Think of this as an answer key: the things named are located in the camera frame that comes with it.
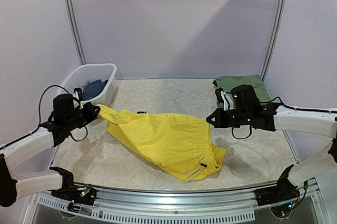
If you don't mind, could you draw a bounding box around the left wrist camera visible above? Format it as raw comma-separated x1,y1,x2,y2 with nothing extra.
72,87,83,109

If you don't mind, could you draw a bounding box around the right aluminium corner post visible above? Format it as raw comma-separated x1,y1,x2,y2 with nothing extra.
260,0,285,82

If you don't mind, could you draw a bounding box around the aluminium corner post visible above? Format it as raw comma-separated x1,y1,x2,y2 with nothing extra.
64,0,87,65
260,0,285,82

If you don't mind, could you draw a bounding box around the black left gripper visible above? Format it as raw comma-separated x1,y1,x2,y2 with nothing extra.
65,101,100,131

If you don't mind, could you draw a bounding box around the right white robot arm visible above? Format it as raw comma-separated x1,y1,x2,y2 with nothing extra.
206,84,336,201

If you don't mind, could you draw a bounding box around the left aluminium corner post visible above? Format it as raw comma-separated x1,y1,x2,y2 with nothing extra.
64,0,87,65

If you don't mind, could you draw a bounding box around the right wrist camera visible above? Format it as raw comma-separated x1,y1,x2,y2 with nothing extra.
215,88,236,111

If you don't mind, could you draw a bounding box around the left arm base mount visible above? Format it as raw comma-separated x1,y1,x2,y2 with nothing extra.
50,167,97,212

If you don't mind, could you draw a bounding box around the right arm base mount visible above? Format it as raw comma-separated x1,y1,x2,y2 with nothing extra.
253,164,309,219

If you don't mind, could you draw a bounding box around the blue garment in basket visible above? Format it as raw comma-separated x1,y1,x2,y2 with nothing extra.
82,79,107,100

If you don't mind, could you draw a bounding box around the aluminium front rail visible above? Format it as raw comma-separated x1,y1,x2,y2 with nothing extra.
30,179,323,222

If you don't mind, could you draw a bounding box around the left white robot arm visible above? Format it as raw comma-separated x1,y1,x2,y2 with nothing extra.
1,94,100,207

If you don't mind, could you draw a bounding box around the white plastic laundry basket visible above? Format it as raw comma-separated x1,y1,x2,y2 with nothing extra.
61,63,118,106

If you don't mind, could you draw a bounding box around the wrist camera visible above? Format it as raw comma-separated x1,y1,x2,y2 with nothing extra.
215,88,236,111
72,87,83,109

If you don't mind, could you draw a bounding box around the yellow garment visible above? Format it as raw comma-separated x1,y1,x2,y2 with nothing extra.
99,105,226,181

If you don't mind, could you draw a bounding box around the green sleeveless shirt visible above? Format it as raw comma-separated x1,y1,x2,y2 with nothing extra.
213,75,271,102

